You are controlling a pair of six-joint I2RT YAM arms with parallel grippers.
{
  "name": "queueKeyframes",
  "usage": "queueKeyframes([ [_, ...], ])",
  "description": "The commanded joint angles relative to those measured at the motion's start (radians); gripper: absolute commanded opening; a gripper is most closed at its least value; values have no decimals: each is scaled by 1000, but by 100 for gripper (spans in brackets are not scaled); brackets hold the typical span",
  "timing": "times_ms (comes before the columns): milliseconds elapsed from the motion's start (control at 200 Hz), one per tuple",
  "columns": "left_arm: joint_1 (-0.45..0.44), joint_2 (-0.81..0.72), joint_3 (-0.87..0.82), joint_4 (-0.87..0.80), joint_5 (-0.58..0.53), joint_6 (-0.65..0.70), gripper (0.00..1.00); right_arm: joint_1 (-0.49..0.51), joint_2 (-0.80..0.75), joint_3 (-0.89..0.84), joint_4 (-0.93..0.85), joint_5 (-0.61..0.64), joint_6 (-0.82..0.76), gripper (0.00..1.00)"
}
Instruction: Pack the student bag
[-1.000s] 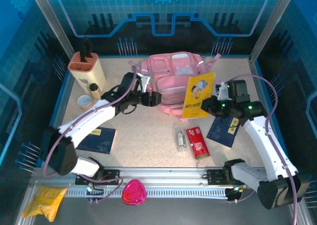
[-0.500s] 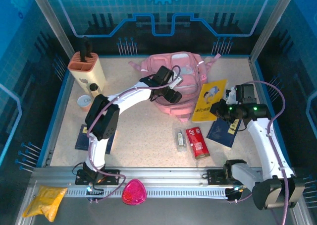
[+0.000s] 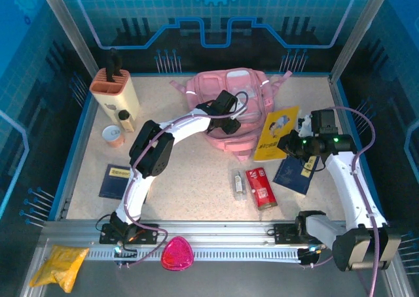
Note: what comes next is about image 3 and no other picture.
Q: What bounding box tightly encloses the yellow picture book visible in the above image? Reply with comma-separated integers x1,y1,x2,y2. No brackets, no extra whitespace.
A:
253,105,301,163

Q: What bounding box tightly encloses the pink student backpack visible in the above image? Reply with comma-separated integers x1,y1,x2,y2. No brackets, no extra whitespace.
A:
169,67,293,162

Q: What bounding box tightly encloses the navy notebook with square label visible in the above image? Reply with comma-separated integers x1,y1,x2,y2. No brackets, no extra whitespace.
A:
272,154,321,196

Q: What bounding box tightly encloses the red packet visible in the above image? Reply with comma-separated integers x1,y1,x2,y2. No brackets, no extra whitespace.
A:
245,167,279,211

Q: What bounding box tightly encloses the clear plastic case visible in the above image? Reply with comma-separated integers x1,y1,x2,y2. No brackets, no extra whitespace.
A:
231,168,249,202

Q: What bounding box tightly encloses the navy notebook with long label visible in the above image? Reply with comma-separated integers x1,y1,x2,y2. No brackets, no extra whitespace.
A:
98,163,152,203

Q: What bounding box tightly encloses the yellow plastic bag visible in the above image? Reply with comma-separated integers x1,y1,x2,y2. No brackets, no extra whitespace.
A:
29,243,90,294

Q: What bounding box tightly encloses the small bottle with black cap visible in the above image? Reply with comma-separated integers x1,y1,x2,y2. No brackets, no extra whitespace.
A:
117,110,136,133

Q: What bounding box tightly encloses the beige knife block orange top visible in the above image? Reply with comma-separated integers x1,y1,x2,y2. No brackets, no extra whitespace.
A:
89,67,141,123

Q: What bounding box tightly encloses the black controller board with LEDs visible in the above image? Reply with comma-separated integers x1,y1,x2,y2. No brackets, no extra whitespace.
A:
113,240,138,268
297,244,329,268

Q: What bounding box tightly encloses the small tape roll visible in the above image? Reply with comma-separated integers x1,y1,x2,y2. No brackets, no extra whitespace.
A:
101,124,126,149

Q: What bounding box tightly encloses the pink triangular pouch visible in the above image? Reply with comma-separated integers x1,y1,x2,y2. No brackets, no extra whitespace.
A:
160,235,194,272

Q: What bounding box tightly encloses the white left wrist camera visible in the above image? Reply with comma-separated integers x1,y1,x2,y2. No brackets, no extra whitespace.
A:
230,93,249,121

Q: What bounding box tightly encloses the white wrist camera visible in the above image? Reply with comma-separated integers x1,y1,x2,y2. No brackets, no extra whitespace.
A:
296,113,312,136
230,93,249,121

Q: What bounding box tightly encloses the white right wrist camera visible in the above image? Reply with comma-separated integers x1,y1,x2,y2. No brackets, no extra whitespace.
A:
296,113,312,136

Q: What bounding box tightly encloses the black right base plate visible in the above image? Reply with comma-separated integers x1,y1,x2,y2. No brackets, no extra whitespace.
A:
273,223,333,245

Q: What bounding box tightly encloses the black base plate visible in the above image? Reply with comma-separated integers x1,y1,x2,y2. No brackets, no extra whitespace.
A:
273,223,333,245
100,223,158,245

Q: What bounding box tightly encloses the aluminium mounting rail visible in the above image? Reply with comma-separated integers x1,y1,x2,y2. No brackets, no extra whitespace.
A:
41,220,392,249

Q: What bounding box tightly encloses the black knife handle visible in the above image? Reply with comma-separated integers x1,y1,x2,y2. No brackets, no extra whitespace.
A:
107,47,119,82
114,53,124,79

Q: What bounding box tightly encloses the slotted grey cable duct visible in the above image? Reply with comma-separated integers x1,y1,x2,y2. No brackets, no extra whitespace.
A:
85,247,304,263

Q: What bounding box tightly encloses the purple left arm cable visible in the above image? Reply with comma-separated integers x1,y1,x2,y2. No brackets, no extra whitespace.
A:
120,90,249,268

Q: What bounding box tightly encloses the aluminium frame post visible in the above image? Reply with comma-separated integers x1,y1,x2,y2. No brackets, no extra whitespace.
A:
35,0,101,79
329,0,392,82

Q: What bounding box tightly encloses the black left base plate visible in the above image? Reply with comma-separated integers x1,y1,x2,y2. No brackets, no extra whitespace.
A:
100,223,158,245

